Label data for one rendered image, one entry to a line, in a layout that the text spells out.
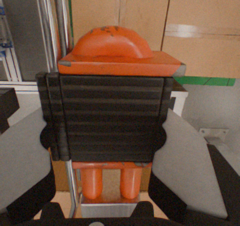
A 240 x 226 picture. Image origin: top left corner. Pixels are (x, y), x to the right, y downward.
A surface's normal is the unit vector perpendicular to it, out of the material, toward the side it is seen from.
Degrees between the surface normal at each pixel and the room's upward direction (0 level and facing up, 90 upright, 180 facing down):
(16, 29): 0
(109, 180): 90
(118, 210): 0
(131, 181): 0
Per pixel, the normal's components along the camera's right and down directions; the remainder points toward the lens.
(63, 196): 0.04, 0.46
